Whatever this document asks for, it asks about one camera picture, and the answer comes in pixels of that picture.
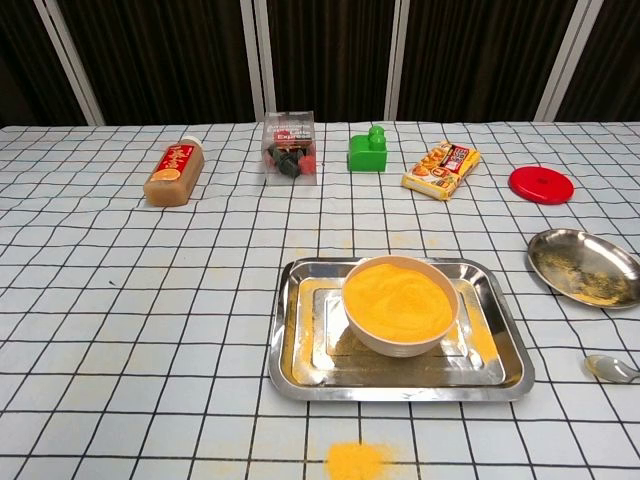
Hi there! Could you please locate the white bowl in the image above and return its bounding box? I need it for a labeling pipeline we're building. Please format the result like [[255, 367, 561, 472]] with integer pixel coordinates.
[[341, 255, 460, 359]]

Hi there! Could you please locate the metal spoon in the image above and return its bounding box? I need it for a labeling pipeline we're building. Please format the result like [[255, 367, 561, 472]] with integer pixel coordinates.
[[584, 354, 640, 385]]

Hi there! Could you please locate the rectangular steel tray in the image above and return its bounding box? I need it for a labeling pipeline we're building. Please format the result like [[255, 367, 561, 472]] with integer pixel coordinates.
[[268, 256, 536, 403]]

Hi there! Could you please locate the orange powder pile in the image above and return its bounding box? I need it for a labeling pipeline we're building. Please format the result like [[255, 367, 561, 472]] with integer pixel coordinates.
[[324, 440, 401, 480]]

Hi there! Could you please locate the clear plastic capsule box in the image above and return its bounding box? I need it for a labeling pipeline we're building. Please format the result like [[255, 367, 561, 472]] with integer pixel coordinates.
[[262, 110, 317, 187]]

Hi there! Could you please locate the green toy building block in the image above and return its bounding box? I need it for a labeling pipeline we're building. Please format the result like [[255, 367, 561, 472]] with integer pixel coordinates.
[[347, 125, 390, 174]]

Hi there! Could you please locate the yellow snack package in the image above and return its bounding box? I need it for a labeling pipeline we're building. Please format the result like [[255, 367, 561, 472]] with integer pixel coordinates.
[[401, 140, 482, 203]]

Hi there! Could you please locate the brown juice bottle red label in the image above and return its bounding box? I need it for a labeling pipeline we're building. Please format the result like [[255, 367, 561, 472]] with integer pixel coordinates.
[[143, 136, 206, 208]]

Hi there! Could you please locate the white black checkered tablecloth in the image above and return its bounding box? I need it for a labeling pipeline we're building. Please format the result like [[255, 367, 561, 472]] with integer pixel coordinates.
[[0, 119, 640, 480]]

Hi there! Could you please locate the red round plastic disc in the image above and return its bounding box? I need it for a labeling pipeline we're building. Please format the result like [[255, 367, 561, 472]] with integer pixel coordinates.
[[508, 166, 576, 206]]

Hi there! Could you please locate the round steel plate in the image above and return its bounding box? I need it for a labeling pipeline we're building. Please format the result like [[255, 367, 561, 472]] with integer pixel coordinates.
[[526, 228, 640, 311]]

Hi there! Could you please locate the white screen frame post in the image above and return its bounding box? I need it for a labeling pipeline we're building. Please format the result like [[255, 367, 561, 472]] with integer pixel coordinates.
[[384, 0, 412, 121], [535, 0, 592, 122], [238, 0, 277, 122], [33, 0, 106, 126]]

